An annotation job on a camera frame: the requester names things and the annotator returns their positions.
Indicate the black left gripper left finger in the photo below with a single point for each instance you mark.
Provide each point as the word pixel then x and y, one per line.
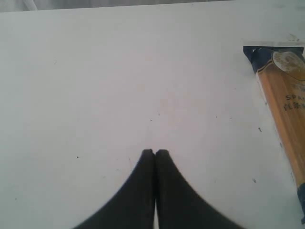
pixel 132 207

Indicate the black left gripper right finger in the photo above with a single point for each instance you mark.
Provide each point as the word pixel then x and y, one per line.
pixel 178 204

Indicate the spaghetti packet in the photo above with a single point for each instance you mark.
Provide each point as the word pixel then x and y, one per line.
pixel 280 71

